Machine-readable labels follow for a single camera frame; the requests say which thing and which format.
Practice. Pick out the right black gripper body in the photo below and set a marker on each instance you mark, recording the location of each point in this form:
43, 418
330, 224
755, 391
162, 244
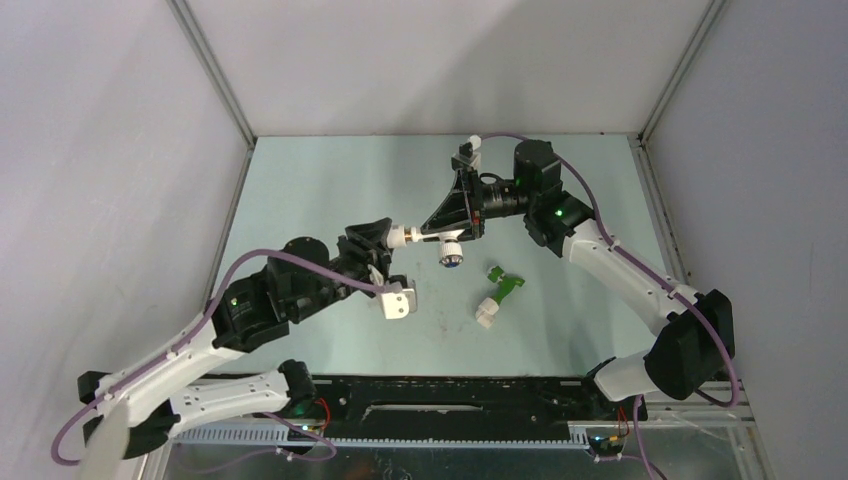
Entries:
492, 201

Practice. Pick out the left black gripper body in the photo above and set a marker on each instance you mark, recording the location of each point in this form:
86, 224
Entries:
356, 259

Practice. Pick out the white elbow fitting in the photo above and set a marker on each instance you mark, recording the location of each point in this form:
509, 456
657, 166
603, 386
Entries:
486, 312
397, 237

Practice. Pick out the white plastic faucet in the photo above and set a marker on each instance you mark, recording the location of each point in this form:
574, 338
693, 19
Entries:
450, 253

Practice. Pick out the green plastic faucet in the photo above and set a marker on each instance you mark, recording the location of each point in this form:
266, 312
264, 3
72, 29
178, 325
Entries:
506, 283

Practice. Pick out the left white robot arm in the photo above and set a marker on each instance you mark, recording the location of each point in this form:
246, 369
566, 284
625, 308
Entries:
142, 407

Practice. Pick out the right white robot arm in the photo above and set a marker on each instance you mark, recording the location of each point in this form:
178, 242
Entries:
694, 342

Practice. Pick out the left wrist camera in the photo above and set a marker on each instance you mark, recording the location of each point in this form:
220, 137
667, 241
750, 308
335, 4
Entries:
400, 297

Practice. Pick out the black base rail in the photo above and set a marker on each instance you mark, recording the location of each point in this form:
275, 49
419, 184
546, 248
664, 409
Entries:
457, 407

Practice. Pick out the grey cable duct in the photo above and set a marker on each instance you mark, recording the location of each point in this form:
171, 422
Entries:
275, 435

